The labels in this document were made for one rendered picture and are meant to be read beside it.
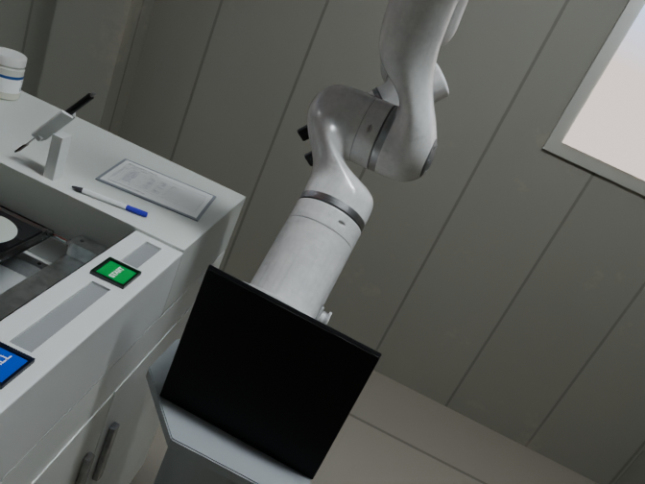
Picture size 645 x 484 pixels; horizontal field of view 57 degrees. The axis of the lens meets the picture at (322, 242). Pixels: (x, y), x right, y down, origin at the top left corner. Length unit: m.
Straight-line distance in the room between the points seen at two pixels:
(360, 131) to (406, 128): 0.08
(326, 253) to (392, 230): 1.62
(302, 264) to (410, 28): 0.39
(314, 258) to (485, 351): 1.89
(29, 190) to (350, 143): 0.58
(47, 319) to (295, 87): 1.81
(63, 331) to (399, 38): 0.63
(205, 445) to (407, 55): 0.66
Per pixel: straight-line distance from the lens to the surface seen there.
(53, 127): 1.15
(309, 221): 0.92
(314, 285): 0.90
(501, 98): 2.40
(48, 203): 1.16
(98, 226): 1.12
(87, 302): 0.89
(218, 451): 0.93
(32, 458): 0.90
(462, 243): 2.52
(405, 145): 0.99
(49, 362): 0.78
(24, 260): 1.15
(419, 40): 0.96
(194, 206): 1.22
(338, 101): 1.02
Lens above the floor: 1.47
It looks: 23 degrees down
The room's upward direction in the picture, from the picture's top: 25 degrees clockwise
